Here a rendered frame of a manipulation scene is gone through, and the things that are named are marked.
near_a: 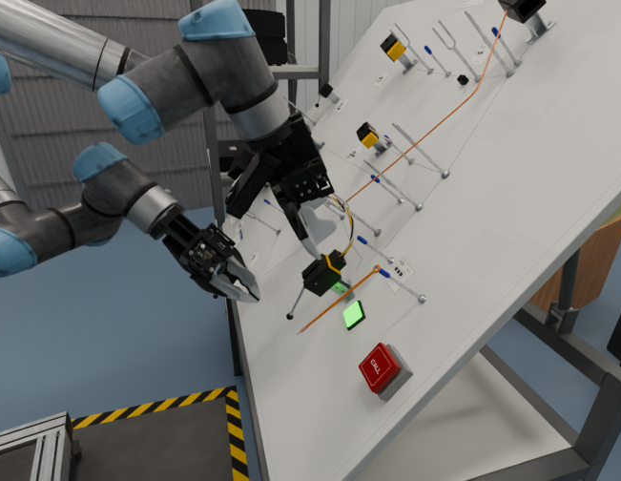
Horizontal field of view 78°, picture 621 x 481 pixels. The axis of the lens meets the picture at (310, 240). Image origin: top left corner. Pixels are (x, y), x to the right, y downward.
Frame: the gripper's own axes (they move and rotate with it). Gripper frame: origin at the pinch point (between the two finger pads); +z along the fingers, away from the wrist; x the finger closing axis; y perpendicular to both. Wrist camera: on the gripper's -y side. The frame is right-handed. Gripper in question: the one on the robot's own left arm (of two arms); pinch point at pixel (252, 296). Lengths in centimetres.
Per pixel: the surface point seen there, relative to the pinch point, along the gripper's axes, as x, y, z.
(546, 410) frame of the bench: 21, 5, 65
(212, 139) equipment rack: 50, -71, -40
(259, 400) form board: -12.8, -9.8, 15.5
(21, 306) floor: -57, -241, -81
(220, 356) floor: -7, -154, 30
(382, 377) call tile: -1.5, 22.0, 17.2
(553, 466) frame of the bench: 9, 12, 63
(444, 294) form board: 12.9, 24.5, 17.7
